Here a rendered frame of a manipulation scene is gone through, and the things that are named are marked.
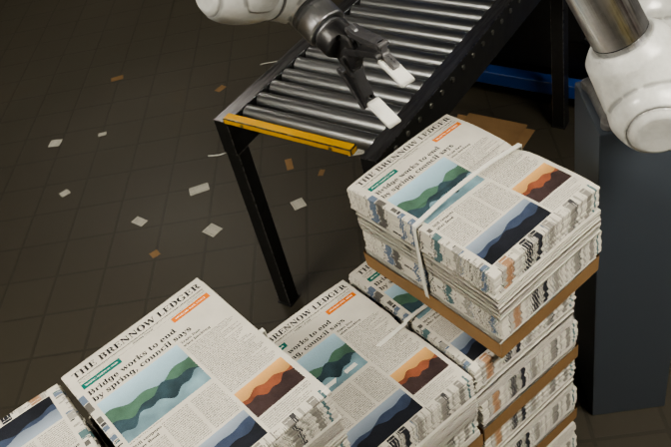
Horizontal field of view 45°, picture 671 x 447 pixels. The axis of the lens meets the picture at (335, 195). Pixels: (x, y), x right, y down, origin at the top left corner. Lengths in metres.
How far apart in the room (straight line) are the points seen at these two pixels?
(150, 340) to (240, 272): 1.62
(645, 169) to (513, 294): 0.51
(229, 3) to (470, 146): 0.54
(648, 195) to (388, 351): 0.67
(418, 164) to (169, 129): 2.42
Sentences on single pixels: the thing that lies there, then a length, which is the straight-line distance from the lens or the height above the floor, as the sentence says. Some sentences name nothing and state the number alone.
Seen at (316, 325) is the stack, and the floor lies 0.83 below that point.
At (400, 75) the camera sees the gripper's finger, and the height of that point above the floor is 1.26.
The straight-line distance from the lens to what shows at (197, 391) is 1.31.
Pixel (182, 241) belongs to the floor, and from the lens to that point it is 3.23.
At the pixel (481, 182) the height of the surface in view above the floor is 1.06.
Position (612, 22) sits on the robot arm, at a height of 1.34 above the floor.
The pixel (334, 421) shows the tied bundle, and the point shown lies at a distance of 1.29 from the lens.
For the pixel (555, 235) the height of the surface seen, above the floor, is 1.03.
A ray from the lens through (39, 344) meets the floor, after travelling 3.13.
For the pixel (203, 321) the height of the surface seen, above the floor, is 1.07.
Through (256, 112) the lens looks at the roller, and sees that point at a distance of 2.33.
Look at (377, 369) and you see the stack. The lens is 1.55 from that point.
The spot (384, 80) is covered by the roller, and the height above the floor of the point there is 0.79.
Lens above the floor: 2.06
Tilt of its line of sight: 40 degrees down
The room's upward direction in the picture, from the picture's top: 14 degrees counter-clockwise
